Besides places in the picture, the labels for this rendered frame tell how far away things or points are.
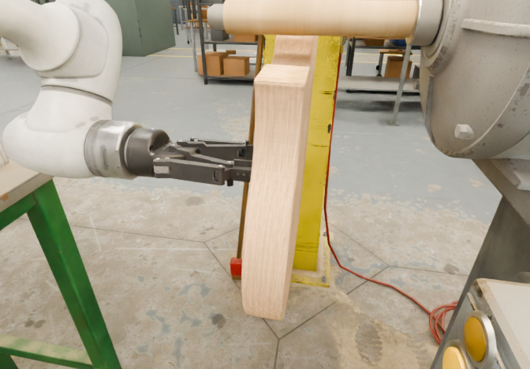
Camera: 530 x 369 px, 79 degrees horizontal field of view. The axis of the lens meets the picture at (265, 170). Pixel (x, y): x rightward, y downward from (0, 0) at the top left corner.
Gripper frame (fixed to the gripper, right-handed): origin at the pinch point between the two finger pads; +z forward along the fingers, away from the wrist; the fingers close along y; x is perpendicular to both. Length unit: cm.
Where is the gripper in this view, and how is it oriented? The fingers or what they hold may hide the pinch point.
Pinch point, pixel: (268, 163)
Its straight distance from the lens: 46.5
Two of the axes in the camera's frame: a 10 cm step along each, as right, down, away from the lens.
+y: -1.8, 3.3, -9.3
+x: 0.4, -9.4, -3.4
